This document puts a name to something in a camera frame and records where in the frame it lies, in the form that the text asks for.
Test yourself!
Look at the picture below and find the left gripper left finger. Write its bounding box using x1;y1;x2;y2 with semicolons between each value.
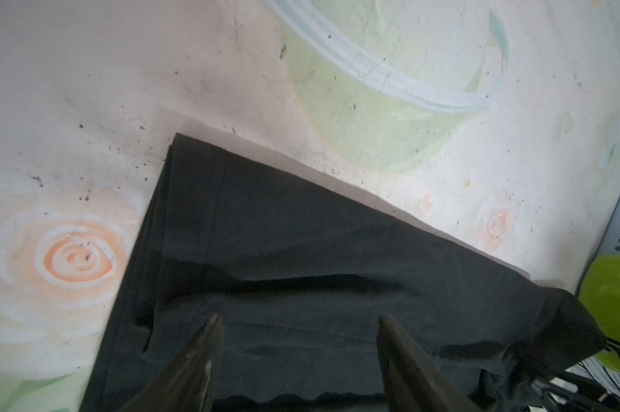
122;314;224;412

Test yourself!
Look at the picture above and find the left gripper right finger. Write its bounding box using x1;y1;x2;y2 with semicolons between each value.
376;313;479;412

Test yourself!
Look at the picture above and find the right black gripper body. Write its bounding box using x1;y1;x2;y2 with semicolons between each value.
518;371;620;412

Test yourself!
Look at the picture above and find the black garment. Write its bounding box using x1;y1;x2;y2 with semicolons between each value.
81;135;606;411

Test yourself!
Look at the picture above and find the lime green towel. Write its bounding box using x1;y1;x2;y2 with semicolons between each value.
578;254;620;373

